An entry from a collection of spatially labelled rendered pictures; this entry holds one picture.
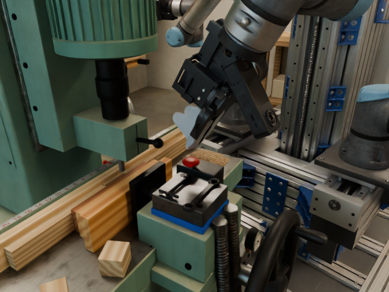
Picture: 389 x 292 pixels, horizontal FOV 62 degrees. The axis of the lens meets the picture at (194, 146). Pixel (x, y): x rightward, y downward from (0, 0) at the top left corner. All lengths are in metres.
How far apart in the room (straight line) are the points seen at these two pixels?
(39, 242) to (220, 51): 0.42
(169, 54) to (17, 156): 3.84
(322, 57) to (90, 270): 0.92
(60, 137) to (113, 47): 0.24
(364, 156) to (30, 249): 0.88
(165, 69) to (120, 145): 3.98
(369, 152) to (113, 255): 0.78
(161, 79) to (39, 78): 4.02
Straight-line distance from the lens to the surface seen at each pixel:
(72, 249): 0.61
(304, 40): 1.19
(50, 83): 0.65
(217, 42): 0.47
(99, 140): 0.65
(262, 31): 0.43
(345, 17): 0.52
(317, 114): 1.21
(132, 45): 0.54
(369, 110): 1.03
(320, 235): 0.66
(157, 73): 4.66
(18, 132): 0.75
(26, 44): 0.67
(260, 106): 0.46
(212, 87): 0.46
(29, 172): 0.79
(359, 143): 1.06
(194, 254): 0.53
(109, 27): 0.53
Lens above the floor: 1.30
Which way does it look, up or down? 26 degrees down
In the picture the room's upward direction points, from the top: straight up
